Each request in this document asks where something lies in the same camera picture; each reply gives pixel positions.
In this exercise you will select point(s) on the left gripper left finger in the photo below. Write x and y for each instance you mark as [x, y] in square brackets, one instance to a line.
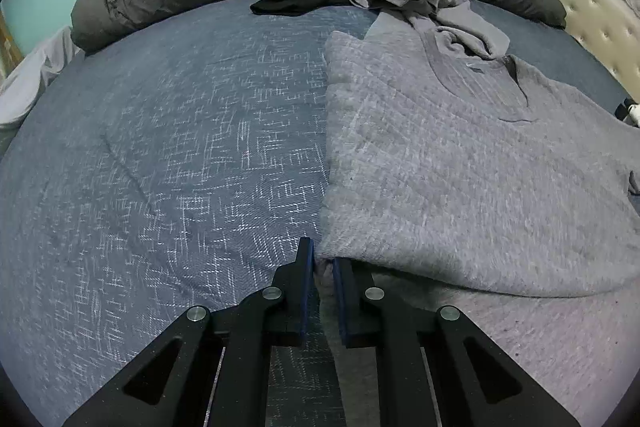
[210, 368]

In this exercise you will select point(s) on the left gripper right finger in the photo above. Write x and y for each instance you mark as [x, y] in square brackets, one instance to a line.
[435, 368]

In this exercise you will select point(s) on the grey knit sweater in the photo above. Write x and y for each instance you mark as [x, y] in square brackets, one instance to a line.
[488, 186]

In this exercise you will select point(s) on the blue patterned bed sheet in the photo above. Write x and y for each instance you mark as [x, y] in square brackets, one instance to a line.
[180, 166]

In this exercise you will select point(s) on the white folded garment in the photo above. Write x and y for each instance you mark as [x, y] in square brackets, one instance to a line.
[633, 115]

